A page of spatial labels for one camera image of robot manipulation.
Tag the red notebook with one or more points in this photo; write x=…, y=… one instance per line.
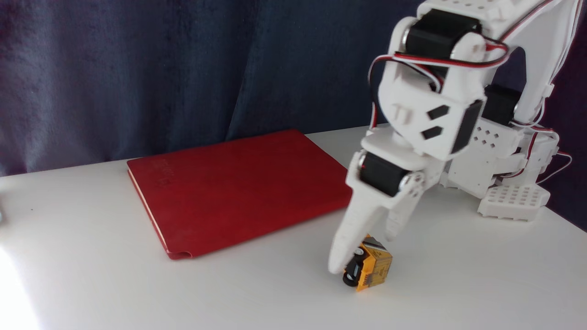
x=238, y=192

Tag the dark blue curtain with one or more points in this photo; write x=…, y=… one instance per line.
x=183, y=68

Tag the yellow toy truck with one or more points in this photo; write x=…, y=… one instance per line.
x=377, y=266

